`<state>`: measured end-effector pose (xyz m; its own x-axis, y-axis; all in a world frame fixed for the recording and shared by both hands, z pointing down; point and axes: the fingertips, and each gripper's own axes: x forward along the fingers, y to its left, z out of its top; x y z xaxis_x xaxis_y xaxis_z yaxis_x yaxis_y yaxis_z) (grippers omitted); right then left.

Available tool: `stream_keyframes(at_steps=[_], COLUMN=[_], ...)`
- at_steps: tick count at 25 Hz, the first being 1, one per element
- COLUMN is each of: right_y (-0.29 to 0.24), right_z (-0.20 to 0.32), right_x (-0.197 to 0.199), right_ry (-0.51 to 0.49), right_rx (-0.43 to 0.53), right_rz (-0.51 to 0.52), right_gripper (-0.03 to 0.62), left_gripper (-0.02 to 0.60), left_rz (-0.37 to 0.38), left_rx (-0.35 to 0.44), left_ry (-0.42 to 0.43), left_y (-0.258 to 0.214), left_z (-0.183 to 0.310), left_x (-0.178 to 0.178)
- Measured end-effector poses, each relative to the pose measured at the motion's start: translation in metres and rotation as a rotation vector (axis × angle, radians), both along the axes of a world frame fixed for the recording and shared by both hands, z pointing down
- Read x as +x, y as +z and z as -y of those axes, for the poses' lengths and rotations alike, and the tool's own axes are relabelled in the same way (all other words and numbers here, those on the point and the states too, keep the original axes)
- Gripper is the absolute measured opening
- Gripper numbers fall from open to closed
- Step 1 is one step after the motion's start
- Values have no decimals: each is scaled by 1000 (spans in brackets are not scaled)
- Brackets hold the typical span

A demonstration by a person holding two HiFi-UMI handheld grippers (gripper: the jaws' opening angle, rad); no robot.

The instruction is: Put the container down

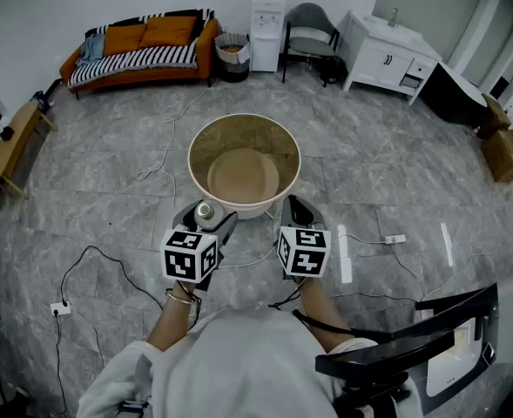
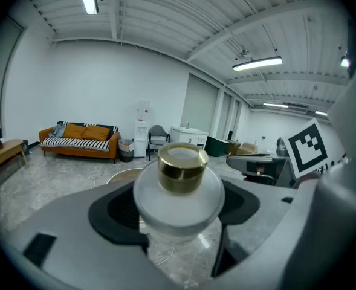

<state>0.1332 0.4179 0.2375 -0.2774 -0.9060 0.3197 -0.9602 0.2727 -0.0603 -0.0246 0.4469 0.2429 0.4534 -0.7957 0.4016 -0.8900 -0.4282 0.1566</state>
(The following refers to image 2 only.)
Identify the cardboard box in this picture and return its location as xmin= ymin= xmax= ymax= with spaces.
xmin=236 ymin=141 xmax=259 ymax=156
xmin=227 ymin=140 xmax=242 ymax=155

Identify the white floor cable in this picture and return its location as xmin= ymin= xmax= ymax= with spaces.
xmin=88 ymin=161 xmax=118 ymax=181

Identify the wooden side table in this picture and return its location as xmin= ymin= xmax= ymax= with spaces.
xmin=0 ymin=138 xmax=29 ymax=196

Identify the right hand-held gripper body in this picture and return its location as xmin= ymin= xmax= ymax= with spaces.
xmin=273 ymin=118 xmax=329 ymax=189

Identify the grey white laundry basket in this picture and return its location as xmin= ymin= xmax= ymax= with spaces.
xmin=117 ymin=138 xmax=135 ymax=163

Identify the orange sofa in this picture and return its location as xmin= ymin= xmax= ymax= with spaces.
xmin=39 ymin=121 xmax=121 ymax=164

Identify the striped black white blanket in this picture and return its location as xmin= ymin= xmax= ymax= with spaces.
xmin=40 ymin=121 xmax=118 ymax=153

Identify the white sink cabinet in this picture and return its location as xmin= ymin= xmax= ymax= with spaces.
xmin=169 ymin=126 xmax=210 ymax=150

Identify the round glass table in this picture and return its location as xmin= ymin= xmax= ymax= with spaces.
xmin=107 ymin=167 xmax=144 ymax=185

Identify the orange cushion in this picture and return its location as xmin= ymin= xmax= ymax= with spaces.
xmin=81 ymin=125 xmax=112 ymax=142
xmin=62 ymin=123 xmax=88 ymax=140

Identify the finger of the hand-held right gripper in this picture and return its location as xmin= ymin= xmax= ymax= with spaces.
xmin=225 ymin=153 xmax=277 ymax=188

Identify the grey roller blind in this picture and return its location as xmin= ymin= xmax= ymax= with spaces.
xmin=180 ymin=73 xmax=219 ymax=133
xmin=0 ymin=14 xmax=25 ymax=133
xmin=231 ymin=98 xmax=241 ymax=140
xmin=218 ymin=92 xmax=233 ymax=140

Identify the clear water dispenser bottle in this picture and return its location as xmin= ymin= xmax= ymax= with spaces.
xmin=136 ymin=100 xmax=152 ymax=122

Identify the person's right forearm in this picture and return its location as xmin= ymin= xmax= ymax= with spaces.
xmin=295 ymin=173 xmax=321 ymax=190

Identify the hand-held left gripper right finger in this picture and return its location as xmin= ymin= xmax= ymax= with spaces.
xmin=195 ymin=176 xmax=319 ymax=290

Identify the clear bottle with gold cap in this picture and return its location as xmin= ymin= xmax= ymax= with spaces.
xmin=132 ymin=142 xmax=226 ymax=245

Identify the white water dispenser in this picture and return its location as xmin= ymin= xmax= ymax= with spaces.
xmin=134 ymin=120 xmax=150 ymax=158

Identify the grey-blue garment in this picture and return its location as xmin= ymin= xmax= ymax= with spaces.
xmin=48 ymin=123 xmax=67 ymax=139

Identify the grey chair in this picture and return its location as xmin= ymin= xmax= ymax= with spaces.
xmin=147 ymin=124 xmax=171 ymax=160

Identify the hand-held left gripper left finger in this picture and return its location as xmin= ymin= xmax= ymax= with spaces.
xmin=1 ymin=179 xmax=186 ymax=290

